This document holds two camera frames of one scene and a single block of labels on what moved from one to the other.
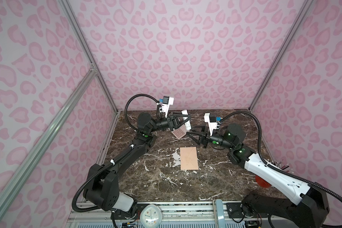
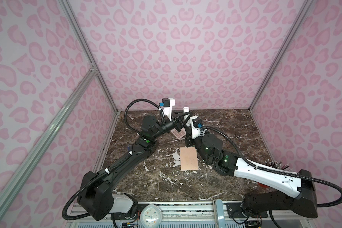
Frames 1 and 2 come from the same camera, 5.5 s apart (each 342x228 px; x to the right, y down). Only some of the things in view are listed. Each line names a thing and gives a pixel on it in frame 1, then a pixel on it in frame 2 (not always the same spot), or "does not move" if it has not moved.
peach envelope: (189, 159) does not move
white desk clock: (150, 216) does not move
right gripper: (205, 139) to (188, 137)
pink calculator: (180, 131) does not move
